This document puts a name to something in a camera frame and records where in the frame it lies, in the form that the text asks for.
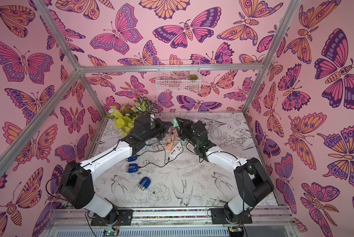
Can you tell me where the white wire basket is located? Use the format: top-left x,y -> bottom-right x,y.
154,59 -> 202,93

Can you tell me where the white power strip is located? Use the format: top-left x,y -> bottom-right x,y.
169,144 -> 184,161

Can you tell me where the blue clip bottom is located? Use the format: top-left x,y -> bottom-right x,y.
138,177 -> 151,190

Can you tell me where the small succulent in basket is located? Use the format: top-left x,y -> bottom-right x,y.
188,75 -> 199,81

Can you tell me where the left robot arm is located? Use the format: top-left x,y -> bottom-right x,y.
58,115 -> 173,226

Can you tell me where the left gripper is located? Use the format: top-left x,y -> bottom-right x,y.
143,120 -> 173,144

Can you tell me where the black usb cable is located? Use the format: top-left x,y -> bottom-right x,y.
135,133 -> 186,169

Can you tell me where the potted green plant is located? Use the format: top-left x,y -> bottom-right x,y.
106,97 -> 156,138

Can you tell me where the orange power strip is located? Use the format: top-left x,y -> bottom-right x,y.
165,128 -> 177,152

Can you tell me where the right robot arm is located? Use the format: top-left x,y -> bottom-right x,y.
173,118 -> 274,223

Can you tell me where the white coiled cable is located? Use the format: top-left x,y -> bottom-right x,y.
205,118 -> 225,140

